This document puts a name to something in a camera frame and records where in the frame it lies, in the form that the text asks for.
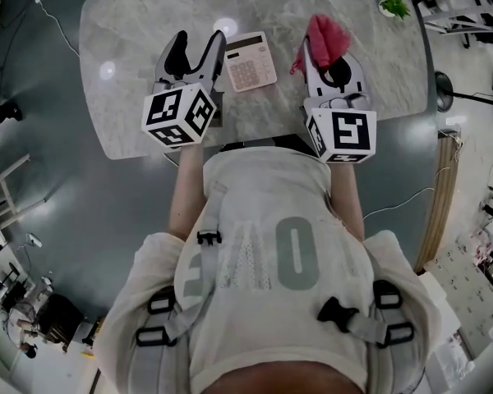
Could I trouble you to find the pink calculator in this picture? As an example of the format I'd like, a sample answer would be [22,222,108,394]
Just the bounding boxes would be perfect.
[223,30,279,94]

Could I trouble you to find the black floor fan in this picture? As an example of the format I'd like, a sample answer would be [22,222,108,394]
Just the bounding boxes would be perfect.
[434,66,493,153]

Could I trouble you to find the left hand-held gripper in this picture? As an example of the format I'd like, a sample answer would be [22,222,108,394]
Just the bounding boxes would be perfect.
[141,29,228,152]

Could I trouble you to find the grey harness straps black buckles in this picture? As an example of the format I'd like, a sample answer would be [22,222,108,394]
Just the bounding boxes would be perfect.
[135,181,416,394]

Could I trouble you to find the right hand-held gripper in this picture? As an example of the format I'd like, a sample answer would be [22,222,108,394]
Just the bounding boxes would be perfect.
[302,38,378,165]

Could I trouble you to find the white cable with adapter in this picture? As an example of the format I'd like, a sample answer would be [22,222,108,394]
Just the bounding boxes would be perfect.
[31,0,81,57]

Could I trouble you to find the person's torso in white shirt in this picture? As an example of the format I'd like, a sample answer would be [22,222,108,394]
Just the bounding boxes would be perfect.
[92,145,443,394]

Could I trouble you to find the tan wooden slat bundle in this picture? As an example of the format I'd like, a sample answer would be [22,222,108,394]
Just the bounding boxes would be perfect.
[412,129,461,274]

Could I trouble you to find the black storage case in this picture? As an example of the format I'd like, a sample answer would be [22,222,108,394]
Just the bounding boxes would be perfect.
[36,293,85,344]

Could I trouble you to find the person's legs in black trousers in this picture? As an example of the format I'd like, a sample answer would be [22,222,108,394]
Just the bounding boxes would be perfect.
[218,133,317,158]

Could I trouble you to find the small green potted plant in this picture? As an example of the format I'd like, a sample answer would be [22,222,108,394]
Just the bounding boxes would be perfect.
[378,0,412,21]

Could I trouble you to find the pink cloth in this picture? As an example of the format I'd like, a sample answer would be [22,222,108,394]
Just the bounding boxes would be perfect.
[289,13,352,77]

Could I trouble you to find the white floor cable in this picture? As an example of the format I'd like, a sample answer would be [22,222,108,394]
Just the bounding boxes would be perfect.
[361,186,436,222]

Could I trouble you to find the person's right forearm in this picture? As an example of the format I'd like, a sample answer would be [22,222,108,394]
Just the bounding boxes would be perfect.
[328,160,366,242]

